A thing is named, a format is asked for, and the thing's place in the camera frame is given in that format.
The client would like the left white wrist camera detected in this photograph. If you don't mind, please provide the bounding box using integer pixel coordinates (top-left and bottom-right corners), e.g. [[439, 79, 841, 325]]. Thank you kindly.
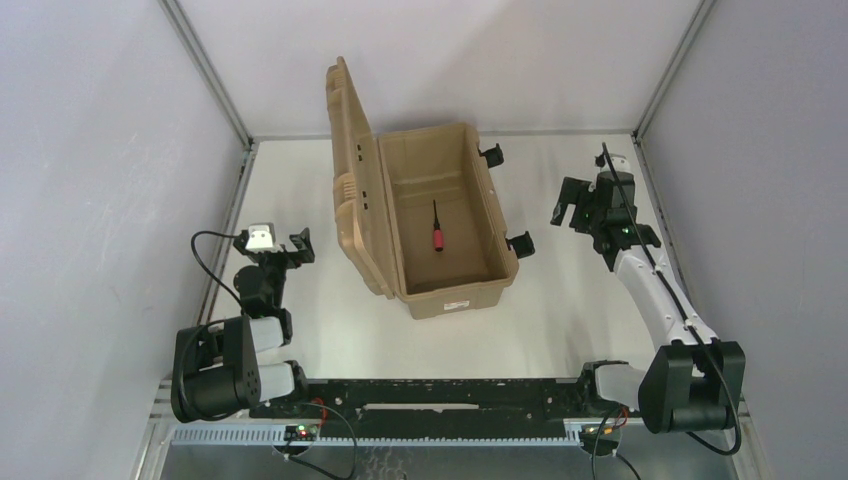
[[245, 223, 277, 253]]

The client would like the control board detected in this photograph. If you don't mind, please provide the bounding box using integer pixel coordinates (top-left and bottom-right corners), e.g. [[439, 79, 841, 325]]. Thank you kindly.
[[578, 426, 621, 442], [283, 424, 320, 444]]

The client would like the aluminium frame post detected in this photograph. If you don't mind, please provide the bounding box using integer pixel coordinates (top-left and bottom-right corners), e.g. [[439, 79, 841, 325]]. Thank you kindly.
[[632, 0, 718, 144], [158, 0, 254, 150]]

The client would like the slotted grey cable duct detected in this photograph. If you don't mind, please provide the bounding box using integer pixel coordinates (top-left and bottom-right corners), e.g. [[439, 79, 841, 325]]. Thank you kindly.
[[171, 424, 581, 447]]

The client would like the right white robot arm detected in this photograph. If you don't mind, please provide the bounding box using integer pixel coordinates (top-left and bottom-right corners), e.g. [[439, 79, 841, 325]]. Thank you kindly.
[[551, 170, 746, 433]]

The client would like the red black screwdriver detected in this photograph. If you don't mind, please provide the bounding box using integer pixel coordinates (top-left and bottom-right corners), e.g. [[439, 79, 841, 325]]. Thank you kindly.
[[432, 201, 444, 252]]

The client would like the right aluminium frame post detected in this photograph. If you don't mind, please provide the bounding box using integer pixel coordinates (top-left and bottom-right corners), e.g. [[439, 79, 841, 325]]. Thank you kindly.
[[632, 0, 718, 144]]

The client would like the black bin latch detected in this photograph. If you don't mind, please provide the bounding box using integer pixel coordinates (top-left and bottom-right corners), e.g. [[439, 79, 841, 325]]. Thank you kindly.
[[478, 143, 505, 169], [506, 231, 536, 260]]

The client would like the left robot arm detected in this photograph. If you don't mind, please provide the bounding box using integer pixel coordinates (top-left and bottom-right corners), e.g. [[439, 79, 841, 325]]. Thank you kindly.
[[170, 223, 315, 423]]

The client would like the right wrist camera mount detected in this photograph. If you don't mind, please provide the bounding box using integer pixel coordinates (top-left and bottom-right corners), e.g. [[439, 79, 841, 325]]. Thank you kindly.
[[595, 153, 633, 176]]

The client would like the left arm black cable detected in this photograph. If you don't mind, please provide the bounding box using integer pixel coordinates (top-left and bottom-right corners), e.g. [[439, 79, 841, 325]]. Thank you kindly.
[[170, 230, 250, 423]]

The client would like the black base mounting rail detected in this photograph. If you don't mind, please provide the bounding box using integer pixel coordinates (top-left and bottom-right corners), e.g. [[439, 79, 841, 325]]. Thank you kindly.
[[248, 377, 644, 442]]

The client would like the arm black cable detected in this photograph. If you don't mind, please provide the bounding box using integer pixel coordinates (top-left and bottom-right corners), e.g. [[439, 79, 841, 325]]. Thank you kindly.
[[170, 230, 250, 423], [590, 141, 743, 480]]

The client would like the right control board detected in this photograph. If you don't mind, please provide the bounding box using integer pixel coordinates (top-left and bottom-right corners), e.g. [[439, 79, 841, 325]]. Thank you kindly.
[[578, 426, 621, 442]]

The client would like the lower black bin latch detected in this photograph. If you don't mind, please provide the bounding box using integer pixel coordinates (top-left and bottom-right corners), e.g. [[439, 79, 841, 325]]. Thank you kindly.
[[506, 231, 536, 260]]

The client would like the upper black bin latch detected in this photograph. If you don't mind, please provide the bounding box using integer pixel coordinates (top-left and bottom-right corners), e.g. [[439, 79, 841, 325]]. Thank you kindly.
[[478, 143, 505, 169]]

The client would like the left control board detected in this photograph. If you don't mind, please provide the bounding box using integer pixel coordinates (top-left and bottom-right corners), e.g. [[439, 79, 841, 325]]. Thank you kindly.
[[283, 424, 320, 444]]

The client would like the tan plastic storage bin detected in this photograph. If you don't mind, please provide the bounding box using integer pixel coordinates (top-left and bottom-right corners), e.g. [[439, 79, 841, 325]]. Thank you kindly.
[[325, 58, 520, 320]]

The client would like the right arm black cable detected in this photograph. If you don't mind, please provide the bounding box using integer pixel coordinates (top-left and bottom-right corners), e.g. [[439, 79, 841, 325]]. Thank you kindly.
[[590, 141, 743, 480]]

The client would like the left aluminium frame post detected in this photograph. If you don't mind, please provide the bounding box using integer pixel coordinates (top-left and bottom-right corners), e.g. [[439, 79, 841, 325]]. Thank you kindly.
[[158, 0, 254, 150]]

